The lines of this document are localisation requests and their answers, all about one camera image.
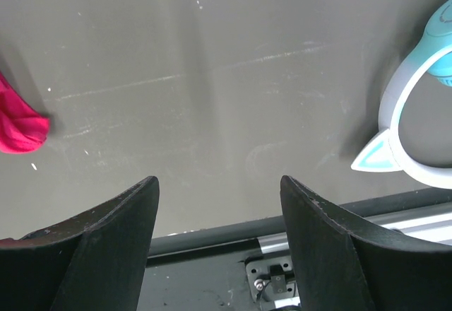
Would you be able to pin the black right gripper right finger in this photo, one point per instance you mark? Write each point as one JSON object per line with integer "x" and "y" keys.
{"x": 344, "y": 262}

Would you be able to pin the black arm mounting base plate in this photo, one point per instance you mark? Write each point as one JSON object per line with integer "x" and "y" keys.
{"x": 209, "y": 269}

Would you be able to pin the red t shirt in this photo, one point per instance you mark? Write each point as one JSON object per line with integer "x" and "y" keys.
{"x": 23, "y": 130}

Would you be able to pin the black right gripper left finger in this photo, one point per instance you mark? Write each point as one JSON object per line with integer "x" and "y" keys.
{"x": 93, "y": 261}

